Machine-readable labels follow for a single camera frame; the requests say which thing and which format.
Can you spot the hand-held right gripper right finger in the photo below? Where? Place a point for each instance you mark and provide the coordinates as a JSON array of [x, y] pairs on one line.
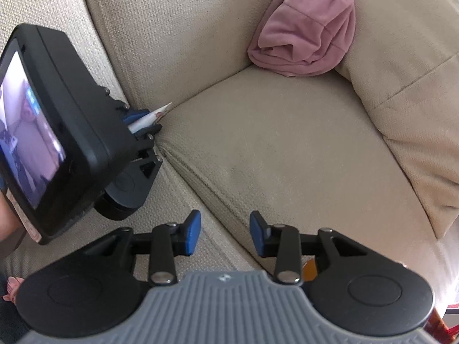
[[256, 231]]

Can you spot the person's left forearm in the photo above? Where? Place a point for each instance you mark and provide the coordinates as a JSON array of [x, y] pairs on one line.
[[6, 218]]

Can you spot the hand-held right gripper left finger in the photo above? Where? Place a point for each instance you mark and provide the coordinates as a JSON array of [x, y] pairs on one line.
[[193, 231]]

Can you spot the beige fabric sofa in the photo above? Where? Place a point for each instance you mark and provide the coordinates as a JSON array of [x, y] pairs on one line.
[[269, 150]]

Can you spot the white paper card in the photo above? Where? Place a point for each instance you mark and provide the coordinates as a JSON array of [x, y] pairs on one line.
[[152, 114]]

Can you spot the pink cloth garment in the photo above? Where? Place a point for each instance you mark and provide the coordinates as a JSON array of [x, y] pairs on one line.
[[304, 25]]

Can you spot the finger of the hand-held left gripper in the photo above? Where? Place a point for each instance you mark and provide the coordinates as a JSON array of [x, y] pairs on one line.
[[135, 115], [149, 150]]

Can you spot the beige sofa cushion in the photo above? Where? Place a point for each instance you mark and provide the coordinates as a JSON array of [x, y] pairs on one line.
[[412, 79]]

